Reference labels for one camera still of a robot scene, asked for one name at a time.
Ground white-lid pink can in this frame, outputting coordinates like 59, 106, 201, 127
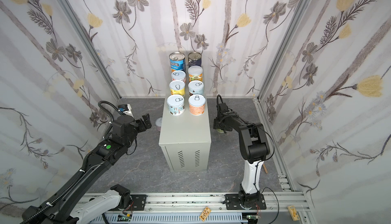
155, 117, 163, 131
171, 70, 186, 83

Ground white-lid teal can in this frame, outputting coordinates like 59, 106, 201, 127
167, 94, 185, 116

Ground white-lid grey can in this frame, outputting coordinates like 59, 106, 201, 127
188, 80, 204, 96

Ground white-lid yellow can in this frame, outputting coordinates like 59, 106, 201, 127
169, 80, 185, 96

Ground green orange label can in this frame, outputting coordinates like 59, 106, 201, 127
188, 65, 203, 82

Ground white-lid pink can front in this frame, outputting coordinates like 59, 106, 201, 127
171, 70, 186, 83

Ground dark can with gold lid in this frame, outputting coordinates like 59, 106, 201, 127
188, 52, 202, 67

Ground blue label soup can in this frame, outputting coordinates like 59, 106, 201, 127
169, 52, 186, 72

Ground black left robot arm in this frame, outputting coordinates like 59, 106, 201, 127
22, 101, 152, 224

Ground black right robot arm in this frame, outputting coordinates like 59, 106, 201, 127
213, 95, 273, 210

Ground grey metal cabinet box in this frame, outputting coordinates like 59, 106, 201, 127
159, 95, 211, 172

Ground small orange tag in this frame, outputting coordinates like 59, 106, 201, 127
199, 207, 211, 222

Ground yellow tag right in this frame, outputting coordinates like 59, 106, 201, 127
287, 205, 300, 221

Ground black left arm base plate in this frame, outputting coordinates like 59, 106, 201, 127
128, 194, 147, 211

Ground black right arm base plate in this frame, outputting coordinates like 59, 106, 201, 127
223, 193, 267, 211

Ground left corner wall post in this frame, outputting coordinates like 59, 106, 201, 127
57, 0, 122, 101

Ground white cable duct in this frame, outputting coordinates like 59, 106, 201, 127
105, 213, 248, 224

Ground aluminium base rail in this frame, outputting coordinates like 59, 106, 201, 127
70, 175, 312, 224

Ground aluminium corner wall post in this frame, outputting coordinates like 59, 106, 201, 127
256, 0, 311, 101

